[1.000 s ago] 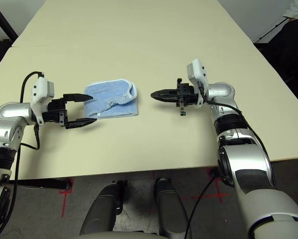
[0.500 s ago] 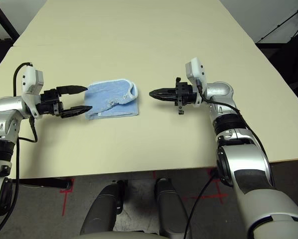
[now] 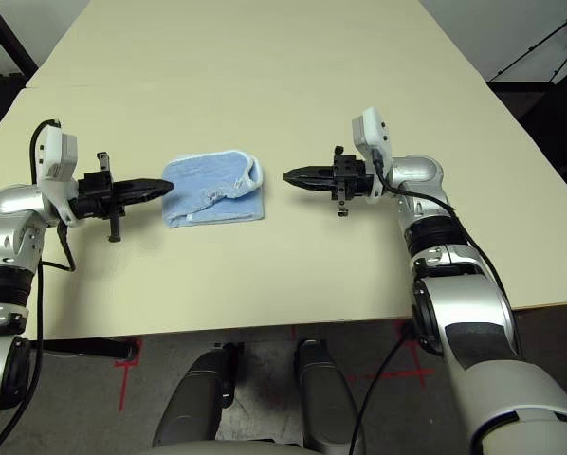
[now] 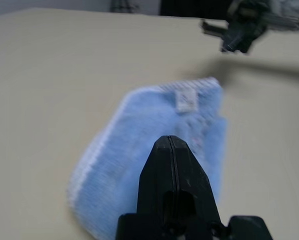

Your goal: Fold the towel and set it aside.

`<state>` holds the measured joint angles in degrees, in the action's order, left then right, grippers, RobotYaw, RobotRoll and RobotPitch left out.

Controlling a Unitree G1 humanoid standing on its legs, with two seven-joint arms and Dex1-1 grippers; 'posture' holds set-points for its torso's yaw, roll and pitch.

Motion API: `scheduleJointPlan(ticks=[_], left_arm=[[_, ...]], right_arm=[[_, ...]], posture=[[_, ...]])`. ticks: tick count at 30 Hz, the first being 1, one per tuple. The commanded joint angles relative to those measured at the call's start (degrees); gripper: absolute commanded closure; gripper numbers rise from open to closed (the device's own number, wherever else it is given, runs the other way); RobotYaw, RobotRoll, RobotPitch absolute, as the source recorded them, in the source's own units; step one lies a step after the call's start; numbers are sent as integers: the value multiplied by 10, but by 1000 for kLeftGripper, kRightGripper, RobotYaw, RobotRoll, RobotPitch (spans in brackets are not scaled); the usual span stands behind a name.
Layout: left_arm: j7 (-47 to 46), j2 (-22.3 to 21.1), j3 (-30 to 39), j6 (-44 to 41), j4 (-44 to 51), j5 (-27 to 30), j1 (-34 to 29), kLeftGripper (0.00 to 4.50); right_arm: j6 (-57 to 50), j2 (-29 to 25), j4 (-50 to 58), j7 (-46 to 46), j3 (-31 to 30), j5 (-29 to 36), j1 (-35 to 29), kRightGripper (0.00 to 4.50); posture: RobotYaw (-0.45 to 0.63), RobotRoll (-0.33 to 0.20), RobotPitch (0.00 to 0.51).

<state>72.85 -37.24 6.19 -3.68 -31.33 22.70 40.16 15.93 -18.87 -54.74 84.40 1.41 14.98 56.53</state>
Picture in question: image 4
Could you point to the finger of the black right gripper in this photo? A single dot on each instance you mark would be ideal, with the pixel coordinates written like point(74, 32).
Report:
point(213, 28)

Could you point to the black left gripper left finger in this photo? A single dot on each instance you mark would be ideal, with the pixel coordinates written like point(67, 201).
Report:
point(157, 180)

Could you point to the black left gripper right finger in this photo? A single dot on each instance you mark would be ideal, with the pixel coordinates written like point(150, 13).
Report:
point(193, 185)

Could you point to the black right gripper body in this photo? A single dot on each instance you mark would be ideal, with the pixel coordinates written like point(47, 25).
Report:
point(242, 27)

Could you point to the light blue towel white trim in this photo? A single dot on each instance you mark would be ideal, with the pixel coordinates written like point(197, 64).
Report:
point(139, 120)

